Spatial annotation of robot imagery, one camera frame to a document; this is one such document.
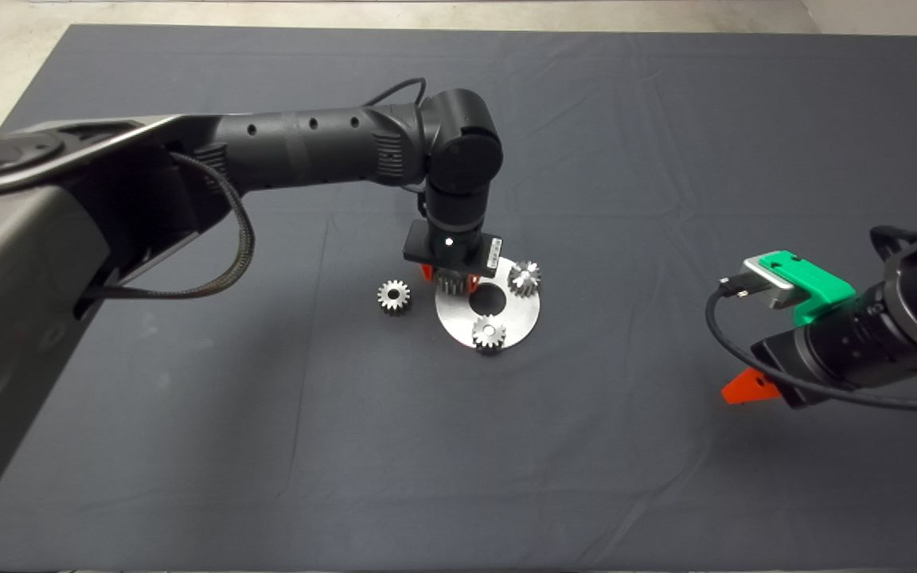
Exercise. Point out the smaller steel gear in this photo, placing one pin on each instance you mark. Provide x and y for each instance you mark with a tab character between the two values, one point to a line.
394	296
489	333
524	278

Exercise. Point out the larger steel gear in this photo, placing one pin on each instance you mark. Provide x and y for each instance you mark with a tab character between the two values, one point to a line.
450	282

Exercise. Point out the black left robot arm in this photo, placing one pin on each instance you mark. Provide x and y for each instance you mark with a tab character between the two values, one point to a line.
307	147

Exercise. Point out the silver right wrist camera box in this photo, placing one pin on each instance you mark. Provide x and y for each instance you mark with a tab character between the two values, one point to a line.
769	280

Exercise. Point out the green right camera mount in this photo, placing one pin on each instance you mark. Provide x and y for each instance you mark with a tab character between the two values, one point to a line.
817	286

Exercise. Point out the dark grey table cloth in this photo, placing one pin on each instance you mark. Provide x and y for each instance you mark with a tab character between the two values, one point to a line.
586	461

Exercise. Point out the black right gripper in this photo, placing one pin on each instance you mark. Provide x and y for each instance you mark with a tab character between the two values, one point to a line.
777	350

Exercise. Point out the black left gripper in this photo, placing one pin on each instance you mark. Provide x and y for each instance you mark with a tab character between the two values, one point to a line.
412	248

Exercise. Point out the round metal plate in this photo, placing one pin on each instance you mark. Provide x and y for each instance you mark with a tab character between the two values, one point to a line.
518	318

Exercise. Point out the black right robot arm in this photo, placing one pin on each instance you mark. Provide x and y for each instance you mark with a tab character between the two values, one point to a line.
912	310

